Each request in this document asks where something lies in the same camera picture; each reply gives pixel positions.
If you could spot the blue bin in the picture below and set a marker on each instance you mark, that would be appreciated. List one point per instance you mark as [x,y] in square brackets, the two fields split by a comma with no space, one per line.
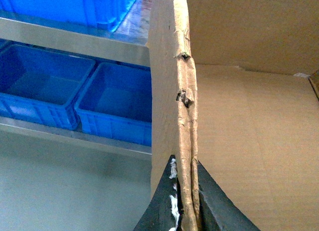
[116,103]
[41,86]

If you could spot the blue bin lower left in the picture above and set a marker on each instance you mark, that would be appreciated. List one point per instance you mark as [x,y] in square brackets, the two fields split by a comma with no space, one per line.
[41,86]

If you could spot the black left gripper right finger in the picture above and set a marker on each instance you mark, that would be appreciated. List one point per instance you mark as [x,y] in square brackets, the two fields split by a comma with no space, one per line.
[218,212]

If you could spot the brown cardboard box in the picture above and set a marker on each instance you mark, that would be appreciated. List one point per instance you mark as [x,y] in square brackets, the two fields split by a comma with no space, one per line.
[231,92]

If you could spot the steel shelf rack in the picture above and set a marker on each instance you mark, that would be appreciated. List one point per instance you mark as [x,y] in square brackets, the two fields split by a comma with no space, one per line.
[126,46]

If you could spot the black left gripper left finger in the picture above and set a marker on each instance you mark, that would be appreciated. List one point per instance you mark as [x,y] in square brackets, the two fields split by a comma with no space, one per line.
[162,214]

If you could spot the blue bin lower right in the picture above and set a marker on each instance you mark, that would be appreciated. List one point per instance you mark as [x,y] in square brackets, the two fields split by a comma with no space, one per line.
[116,103]

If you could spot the blue bin upper shelf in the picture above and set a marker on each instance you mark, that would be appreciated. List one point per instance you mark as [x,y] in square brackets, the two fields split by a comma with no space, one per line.
[102,14]

